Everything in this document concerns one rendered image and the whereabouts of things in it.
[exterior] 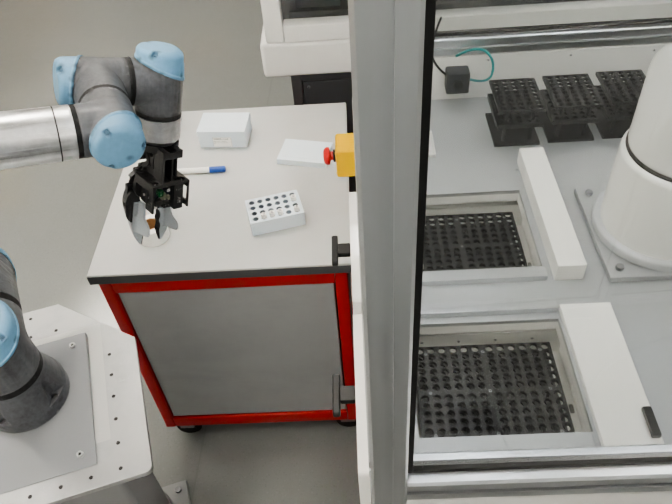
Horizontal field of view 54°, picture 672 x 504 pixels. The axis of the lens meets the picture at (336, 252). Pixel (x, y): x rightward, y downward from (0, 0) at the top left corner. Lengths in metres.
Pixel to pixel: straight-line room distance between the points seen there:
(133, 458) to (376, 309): 0.80
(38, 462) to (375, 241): 0.94
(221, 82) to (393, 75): 3.19
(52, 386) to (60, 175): 1.98
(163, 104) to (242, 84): 2.42
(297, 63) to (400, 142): 1.54
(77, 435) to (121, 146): 0.56
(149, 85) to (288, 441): 1.27
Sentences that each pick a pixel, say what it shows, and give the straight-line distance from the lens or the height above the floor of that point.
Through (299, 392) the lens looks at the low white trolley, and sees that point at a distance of 1.86.
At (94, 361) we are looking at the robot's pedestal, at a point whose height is 0.76.
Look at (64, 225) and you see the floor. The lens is 2.93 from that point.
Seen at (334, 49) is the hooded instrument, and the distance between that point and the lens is 1.92.
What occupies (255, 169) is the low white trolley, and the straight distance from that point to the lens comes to 1.70.
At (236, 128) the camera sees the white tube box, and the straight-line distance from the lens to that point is 1.76.
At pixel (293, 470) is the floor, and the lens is 2.02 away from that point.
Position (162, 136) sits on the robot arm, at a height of 1.18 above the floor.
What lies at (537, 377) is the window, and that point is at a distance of 0.65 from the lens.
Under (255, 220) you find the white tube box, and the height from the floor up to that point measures 0.79.
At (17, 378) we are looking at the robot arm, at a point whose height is 0.89.
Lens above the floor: 1.80
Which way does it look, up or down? 46 degrees down
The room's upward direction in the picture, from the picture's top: 5 degrees counter-clockwise
